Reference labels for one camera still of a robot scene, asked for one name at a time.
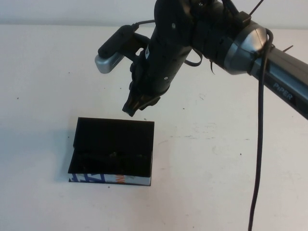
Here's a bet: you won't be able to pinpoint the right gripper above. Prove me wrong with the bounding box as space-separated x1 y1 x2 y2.
122 54 169 118

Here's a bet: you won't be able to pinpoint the black case with blue-orange print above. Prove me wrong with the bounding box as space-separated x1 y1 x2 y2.
68 116 155 187

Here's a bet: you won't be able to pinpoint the black-framed glasses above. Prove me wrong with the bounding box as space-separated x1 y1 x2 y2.
78 150 150 173

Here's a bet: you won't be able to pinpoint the black and silver right wrist camera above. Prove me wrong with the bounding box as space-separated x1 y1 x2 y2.
94 25 140 74

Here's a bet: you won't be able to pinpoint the black right camera mount bracket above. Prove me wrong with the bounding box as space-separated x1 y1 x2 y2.
125 33 151 63

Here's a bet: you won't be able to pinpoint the thin black cable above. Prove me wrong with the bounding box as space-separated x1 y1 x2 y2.
183 48 203 69

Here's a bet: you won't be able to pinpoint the black right camera cable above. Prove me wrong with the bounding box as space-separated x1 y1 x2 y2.
131 20 275 231

